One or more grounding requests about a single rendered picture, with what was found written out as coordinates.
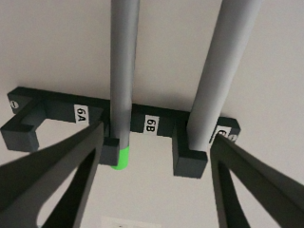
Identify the beige wall panel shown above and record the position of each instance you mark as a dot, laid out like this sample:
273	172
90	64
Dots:
64	46

